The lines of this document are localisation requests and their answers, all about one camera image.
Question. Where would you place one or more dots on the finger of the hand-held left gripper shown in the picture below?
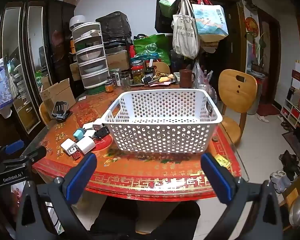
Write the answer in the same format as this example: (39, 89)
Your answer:
(13, 147)
(33, 154)

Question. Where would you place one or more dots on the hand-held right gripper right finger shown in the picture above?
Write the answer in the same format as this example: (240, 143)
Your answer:
(218, 180)

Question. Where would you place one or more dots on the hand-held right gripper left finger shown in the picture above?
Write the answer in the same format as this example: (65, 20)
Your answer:
(80, 177)

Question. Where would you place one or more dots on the red patterned charger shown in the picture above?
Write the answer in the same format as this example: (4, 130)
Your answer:
(75, 154)

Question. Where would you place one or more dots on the large white charger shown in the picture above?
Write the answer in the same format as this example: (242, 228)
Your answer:
(86, 145)

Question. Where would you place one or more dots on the teal charger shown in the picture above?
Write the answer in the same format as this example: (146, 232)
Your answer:
(78, 134)

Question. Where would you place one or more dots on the pile of phone chargers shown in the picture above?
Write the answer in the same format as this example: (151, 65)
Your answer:
(90, 133)

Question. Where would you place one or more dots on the black multi-port charger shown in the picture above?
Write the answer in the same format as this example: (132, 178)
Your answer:
(101, 132)

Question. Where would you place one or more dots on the white perforated plastic basket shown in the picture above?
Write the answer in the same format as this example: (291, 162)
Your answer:
(162, 125)

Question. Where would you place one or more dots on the yellow card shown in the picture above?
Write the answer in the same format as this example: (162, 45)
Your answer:
(222, 161)

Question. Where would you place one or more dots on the coin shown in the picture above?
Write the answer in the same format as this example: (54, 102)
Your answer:
(215, 138)

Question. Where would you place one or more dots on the black phone holder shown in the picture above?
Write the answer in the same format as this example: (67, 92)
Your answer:
(60, 110)

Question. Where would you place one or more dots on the red printed tablecloth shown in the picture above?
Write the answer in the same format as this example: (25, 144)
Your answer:
(165, 177)

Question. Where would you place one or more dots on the pair of grey slippers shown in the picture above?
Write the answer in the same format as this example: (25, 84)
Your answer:
(278, 178)

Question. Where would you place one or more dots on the blue printed plastic bag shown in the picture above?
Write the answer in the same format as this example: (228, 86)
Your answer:
(0, 87)

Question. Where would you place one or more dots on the open cardboard box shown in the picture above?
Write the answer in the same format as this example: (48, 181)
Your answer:
(56, 92)

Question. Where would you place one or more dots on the pair of black shoes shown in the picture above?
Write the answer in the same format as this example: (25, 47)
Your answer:
(288, 162)

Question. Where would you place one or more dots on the white slipper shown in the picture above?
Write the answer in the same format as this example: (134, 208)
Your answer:
(263, 118)

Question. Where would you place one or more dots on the wooden chair with cutout back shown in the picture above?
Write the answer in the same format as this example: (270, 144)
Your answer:
(236, 97)

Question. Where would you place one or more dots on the red floor mat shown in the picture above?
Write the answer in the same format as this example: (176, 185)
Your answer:
(267, 110)

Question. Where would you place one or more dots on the dark doormat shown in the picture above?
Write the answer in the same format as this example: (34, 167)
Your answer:
(295, 140)

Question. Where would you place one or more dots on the metal pot lid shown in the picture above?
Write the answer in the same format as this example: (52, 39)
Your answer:
(299, 210)

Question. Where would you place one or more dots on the small green basket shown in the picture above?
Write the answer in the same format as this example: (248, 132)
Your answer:
(96, 90)

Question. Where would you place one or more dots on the small orange jar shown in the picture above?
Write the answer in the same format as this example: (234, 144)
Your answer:
(109, 86)

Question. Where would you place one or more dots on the brown mug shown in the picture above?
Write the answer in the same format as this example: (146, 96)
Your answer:
(186, 78)

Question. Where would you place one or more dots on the glass jar with black lid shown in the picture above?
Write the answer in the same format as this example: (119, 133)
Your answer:
(115, 76)

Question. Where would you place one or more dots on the empty glass jar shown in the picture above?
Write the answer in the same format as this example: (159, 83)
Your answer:
(126, 80)

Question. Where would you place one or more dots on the clear plastic bag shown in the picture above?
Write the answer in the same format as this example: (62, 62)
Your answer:
(198, 71)

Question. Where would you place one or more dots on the white cube shelf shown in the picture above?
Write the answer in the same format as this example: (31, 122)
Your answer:
(297, 100)

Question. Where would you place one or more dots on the dark mirrored wardrobe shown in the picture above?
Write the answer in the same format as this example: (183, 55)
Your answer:
(57, 42)

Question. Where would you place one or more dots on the white plastic drawer unit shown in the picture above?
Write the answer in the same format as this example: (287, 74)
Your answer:
(90, 55)

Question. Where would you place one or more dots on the glass jar with pickles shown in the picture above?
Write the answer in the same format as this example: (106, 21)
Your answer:
(137, 73)

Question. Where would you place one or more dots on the cluttered metal tray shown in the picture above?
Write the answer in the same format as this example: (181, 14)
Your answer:
(152, 81)

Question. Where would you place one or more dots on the closed cardboard box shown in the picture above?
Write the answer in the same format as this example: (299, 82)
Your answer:
(118, 58)

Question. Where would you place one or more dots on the potted plant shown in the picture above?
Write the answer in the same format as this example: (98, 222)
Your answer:
(258, 52)

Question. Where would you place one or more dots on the white round appliance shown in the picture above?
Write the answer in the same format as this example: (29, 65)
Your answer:
(77, 21)

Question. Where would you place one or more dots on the green shopping bag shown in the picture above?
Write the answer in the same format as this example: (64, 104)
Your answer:
(152, 47)

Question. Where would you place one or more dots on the white tote bag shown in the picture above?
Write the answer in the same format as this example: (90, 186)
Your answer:
(185, 35)

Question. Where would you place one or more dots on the black bag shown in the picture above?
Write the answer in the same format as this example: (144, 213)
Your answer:
(115, 26)

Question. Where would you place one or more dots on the blue printed tote bag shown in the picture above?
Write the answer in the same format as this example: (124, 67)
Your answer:
(208, 22)

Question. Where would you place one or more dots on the green hanging bag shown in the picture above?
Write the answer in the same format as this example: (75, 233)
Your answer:
(170, 2)

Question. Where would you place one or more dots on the red round wall decoration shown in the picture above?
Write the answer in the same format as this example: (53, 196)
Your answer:
(252, 26)

